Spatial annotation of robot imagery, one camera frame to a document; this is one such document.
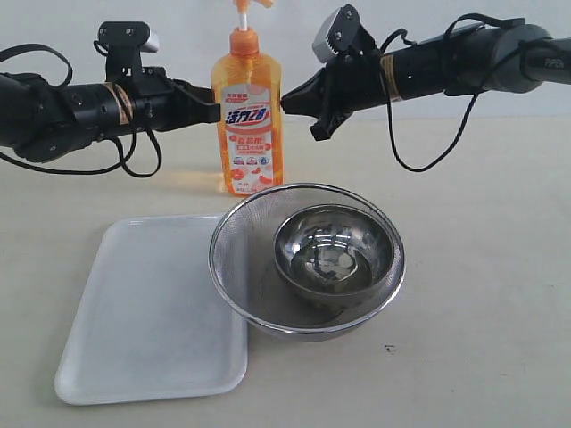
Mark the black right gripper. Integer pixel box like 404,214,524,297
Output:
280,54,388,142

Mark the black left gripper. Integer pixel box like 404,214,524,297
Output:
131,67,221,132

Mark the orange dish soap pump bottle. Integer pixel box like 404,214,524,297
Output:
211,1,284,196

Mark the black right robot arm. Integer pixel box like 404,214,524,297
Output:
280,14,570,141

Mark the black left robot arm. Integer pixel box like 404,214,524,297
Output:
1,67,221,163

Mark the small stainless steel bowl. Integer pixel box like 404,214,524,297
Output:
273,204,395,307

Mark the steel mesh strainer basket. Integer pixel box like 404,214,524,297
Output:
208,183,406,342

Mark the white rectangular plastic tray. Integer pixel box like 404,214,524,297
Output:
54,214,248,406

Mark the black left camera cable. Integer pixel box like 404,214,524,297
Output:
0,42,163,178

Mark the black camera cable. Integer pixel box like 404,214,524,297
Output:
0,42,163,178
378,12,527,173

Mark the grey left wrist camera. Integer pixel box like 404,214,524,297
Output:
95,21,160,82

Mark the black right camera cable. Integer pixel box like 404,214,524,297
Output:
378,12,527,173

